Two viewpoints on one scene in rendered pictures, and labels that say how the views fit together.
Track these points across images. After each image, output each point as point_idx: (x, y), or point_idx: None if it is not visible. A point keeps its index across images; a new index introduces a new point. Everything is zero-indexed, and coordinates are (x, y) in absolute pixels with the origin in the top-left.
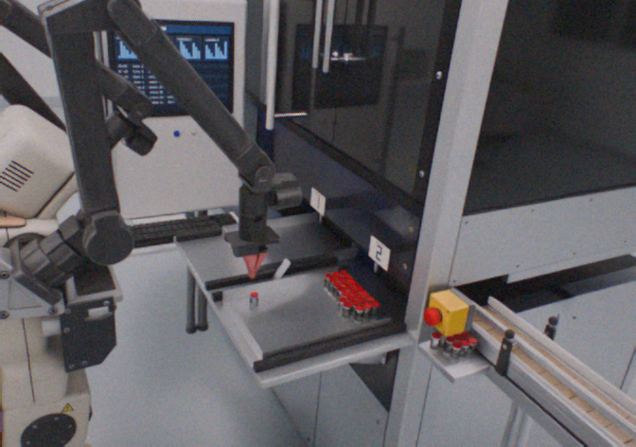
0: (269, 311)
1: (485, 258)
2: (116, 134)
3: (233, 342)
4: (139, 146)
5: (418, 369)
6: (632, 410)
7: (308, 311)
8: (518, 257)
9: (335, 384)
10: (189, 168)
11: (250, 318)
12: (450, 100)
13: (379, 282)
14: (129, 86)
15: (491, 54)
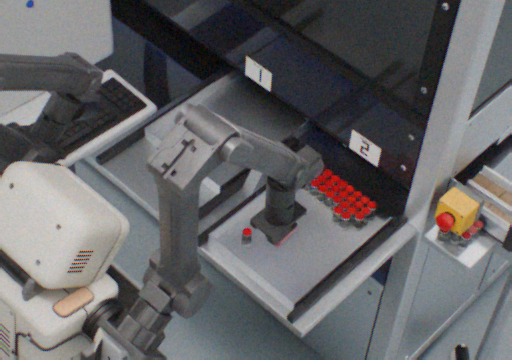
0: (263, 241)
1: (482, 138)
2: (69, 119)
3: (245, 290)
4: (87, 115)
5: (420, 252)
6: None
7: (301, 228)
8: (509, 120)
9: None
10: (49, 37)
11: (250, 257)
12: (462, 37)
13: (354, 160)
14: (83, 71)
15: None
